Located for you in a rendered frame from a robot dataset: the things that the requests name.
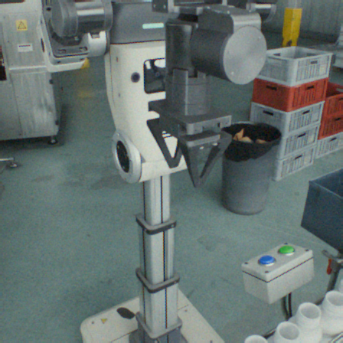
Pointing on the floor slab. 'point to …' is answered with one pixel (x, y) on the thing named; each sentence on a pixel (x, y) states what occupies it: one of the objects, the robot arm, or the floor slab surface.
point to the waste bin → (248, 167)
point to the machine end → (26, 75)
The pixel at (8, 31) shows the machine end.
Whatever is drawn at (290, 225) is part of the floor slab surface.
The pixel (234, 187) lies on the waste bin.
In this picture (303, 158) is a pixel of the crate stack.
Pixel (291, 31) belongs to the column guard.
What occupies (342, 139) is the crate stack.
